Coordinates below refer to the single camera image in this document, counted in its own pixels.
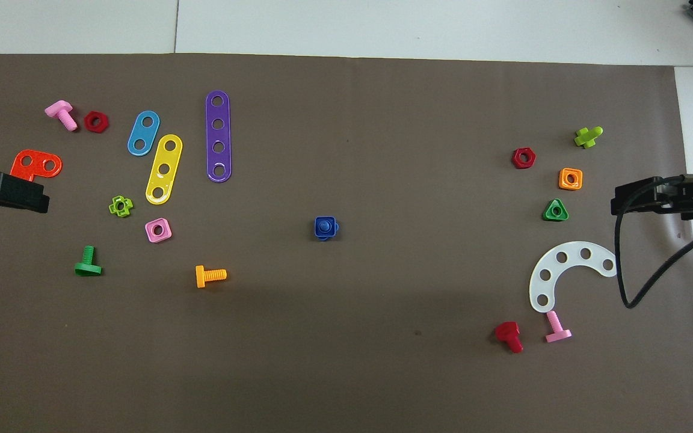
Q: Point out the blue plastic bolt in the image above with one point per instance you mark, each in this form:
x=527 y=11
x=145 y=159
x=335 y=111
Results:
x=324 y=226

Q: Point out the orange-red angled three-hole plate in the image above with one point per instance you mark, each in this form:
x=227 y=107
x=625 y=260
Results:
x=38 y=157

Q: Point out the orange square plastic nut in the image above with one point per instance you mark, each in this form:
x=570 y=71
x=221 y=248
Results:
x=562 y=183

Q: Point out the lime green plastic bolt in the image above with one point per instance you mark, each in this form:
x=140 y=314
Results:
x=587 y=138

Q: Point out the white curved five-hole plate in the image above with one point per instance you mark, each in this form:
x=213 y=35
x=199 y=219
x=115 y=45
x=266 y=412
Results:
x=573 y=251

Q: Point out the green triangular plastic nut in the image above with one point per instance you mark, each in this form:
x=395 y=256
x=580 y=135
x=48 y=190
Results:
x=548 y=216

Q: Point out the lime green cross nut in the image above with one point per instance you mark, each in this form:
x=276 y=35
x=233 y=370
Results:
x=113 y=207

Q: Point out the pink plastic bolt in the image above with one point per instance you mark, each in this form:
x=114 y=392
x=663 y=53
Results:
x=558 y=335
x=59 y=110

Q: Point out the red hexagonal plastic nut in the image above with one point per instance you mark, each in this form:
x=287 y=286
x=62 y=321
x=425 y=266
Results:
x=516 y=159
x=89 y=122

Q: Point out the pink square plastic nut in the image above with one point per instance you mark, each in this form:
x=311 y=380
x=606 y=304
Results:
x=151 y=236

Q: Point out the blue two-hole plastic strip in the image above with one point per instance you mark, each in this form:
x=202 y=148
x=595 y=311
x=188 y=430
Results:
x=144 y=133

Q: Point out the yellow three-hole plastic strip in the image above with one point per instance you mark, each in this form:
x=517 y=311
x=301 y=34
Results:
x=168 y=157

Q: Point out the red plastic bolt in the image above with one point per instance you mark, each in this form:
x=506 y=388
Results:
x=508 y=331

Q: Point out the purple four-hole plastic strip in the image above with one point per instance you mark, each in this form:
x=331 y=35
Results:
x=218 y=136

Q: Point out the orange plastic bolt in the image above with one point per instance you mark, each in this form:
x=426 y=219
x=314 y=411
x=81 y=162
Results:
x=214 y=275

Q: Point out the brown table mat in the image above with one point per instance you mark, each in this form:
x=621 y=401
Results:
x=346 y=361

